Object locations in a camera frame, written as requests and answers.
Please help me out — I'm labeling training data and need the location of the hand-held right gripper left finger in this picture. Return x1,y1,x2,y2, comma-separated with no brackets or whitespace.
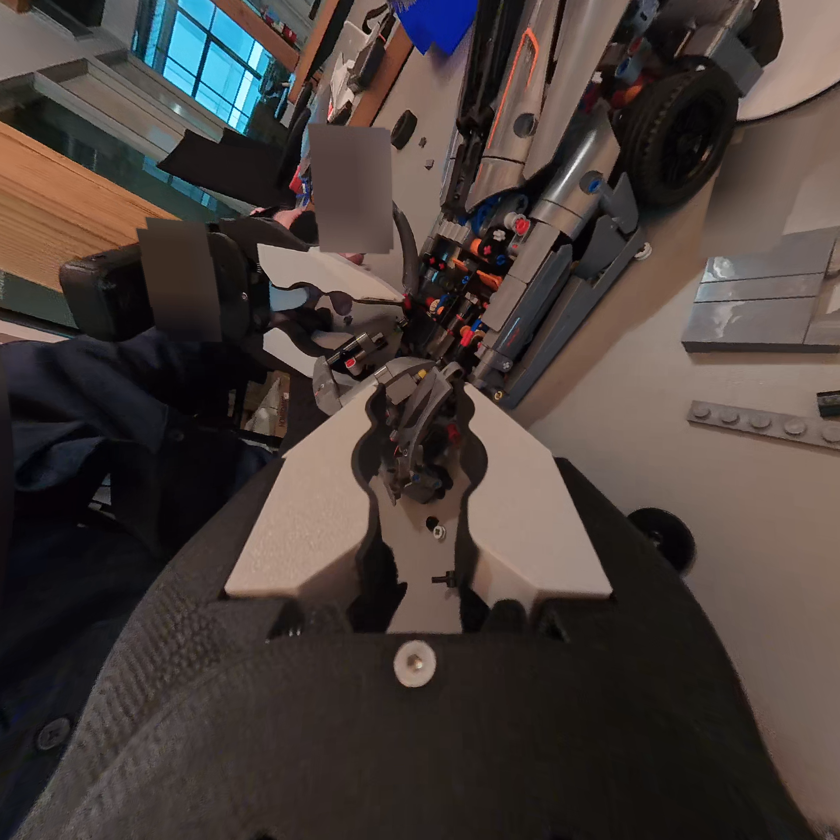
223,386,408,632

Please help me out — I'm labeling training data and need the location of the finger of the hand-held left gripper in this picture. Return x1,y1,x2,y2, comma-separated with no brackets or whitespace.
256,243,408,309
262,305,403,378

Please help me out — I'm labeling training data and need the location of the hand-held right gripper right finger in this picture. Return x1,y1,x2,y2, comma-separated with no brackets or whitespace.
459,382,616,627

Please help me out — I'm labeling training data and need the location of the grey lego wheel arch assembly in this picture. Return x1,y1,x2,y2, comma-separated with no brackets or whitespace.
377,361,467,506

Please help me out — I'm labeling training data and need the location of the grey orange lego car model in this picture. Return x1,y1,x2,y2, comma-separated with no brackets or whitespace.
308,0,785,411

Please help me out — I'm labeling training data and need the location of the person's left forearm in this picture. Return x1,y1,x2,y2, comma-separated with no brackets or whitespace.
0,331,263,460

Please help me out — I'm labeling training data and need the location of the black lego wheel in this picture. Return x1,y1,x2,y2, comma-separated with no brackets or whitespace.
626,507,698,575

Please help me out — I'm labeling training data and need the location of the grey lego plate with holes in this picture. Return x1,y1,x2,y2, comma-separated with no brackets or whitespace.
687,399,840,452

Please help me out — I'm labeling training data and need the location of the grey lego panel assembly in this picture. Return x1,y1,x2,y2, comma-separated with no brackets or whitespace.
681,230,840,355

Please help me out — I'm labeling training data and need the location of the wooden cabinet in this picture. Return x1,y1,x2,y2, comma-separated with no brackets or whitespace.
0,121,181,293

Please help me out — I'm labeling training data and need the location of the black office chair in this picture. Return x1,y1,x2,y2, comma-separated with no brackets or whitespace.
156,128,303,207

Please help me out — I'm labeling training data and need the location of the white plastic part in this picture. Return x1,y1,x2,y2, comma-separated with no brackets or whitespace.
327,20,395,126

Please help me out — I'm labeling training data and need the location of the window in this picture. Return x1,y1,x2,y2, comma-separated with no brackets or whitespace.
131,0,277,135

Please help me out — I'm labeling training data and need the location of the blue storage bin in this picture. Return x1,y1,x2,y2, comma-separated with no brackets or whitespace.
399,0,479,56

